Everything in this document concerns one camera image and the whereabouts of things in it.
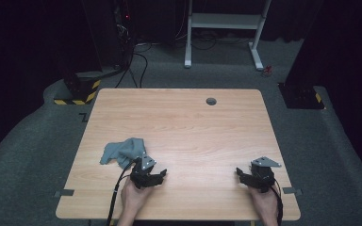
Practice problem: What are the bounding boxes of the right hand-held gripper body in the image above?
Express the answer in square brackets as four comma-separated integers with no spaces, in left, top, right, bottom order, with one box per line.
[244,156,282,193]

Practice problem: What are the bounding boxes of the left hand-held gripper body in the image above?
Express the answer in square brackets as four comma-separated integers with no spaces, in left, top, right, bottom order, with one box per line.
[129,152,160,190]

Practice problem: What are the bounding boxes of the grey-blue cloth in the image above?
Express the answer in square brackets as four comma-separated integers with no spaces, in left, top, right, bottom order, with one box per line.
[99,137,149,170]

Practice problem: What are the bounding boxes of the person's left hand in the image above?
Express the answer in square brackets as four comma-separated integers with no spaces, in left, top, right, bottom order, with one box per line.
[120,179,155,219]

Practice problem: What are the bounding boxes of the person's right hand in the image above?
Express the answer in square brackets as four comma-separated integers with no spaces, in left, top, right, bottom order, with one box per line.
[248,185,281,220]

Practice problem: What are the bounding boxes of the grey tape strip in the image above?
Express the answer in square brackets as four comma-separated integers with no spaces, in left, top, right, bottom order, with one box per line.
[54,188,75,198]
[282,186,304,196]

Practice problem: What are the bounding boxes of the small red object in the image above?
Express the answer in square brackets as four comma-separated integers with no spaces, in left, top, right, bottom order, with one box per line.
[261,64,274,78]

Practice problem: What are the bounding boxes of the black yellow striped stand base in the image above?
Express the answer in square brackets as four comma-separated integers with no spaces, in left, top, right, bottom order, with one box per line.
[53,70,103,106]

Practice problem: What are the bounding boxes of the dark equipment rack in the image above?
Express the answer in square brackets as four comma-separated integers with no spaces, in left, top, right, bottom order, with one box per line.
[112,0,137,69]

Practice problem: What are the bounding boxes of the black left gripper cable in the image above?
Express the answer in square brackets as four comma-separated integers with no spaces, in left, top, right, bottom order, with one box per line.
[106,158,139,226]

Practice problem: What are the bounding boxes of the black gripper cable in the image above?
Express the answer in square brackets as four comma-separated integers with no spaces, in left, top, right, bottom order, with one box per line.
[106,158,139,226]
[271,183,285,226]

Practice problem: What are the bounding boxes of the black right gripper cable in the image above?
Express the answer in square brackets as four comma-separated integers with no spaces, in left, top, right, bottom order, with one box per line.
[271,183,285,226]

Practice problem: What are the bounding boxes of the black floor cables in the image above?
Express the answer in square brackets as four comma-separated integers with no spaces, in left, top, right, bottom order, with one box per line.
[114,51,149,89]

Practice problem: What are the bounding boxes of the black cables under stand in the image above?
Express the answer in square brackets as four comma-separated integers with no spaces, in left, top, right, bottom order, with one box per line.
[189,30,253,51]

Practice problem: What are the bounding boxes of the white metal stand frame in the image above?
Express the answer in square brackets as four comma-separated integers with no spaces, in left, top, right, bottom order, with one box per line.
[183,0,272,72]

